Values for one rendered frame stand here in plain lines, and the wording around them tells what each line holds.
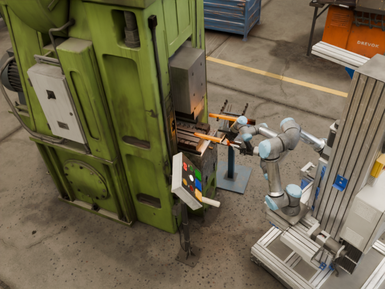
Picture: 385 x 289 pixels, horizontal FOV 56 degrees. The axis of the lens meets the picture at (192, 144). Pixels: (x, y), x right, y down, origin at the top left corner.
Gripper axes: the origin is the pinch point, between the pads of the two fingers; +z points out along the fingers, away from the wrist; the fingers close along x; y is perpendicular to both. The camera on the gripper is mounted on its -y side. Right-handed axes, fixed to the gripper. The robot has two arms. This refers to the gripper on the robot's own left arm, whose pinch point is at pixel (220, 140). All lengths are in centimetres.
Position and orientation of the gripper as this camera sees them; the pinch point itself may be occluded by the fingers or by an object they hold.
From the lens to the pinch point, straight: 309.9
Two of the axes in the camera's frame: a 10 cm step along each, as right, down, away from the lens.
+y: 8.2, 5.7, 0.4
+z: -4.0, 5.1, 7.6
